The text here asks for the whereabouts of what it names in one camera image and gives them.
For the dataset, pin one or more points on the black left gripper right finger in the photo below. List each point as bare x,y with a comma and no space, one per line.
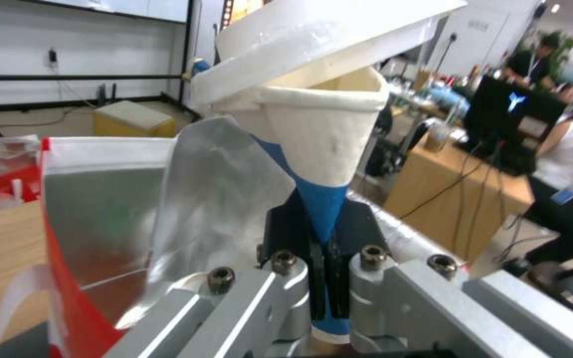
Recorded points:
416,298

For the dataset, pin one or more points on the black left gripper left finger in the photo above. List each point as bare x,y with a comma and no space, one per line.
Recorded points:
246,298

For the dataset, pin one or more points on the red white foil-lined delivery bag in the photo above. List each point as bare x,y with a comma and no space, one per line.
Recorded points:
102,209

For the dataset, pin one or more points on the yellow box with beige top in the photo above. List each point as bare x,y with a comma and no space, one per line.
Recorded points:
135,117

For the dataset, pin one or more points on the wooden office desk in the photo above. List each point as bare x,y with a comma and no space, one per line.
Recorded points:
440,186

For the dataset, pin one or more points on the black office chair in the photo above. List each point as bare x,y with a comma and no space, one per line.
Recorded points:
388,149

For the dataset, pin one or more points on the iced drink plastic cup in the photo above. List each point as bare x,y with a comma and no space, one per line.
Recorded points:
438,136

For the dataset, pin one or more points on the black computer monitor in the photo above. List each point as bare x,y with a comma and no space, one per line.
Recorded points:
510,112

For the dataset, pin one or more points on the seated person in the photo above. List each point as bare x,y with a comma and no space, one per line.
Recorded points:
572,156

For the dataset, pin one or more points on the standing person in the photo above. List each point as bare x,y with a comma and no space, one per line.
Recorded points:
535,61

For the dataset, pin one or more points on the black display stand frame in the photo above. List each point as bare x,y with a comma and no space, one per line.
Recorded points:
189,56

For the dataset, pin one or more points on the small black wall device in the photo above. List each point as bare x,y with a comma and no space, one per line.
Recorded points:
53,56

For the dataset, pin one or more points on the large wall display screen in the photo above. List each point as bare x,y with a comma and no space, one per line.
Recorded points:
117,9

